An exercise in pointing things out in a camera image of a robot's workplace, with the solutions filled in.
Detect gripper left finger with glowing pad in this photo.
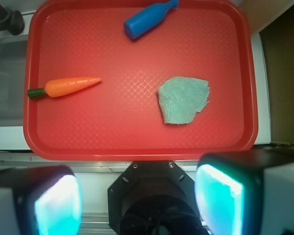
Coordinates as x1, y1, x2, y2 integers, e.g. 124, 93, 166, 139
0, 165, 83, 235

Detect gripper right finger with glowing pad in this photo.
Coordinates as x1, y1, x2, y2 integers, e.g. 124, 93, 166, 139
194, 149, 294, 235

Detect orange toy carrot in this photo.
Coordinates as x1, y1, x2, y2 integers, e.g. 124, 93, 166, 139
27, 77, 101, 98

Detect red plastic tray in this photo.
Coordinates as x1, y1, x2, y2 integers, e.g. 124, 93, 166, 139
24, 0, 258, 161

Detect green woven cloth piece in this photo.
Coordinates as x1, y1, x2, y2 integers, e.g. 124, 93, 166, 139
157, 76, 210, 125

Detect grey sink basin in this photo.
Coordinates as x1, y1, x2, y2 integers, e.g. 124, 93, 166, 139
0, 40, 27, 127

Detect blue toy bottle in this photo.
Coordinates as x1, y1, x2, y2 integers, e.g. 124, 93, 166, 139
123, 0, 179, 40

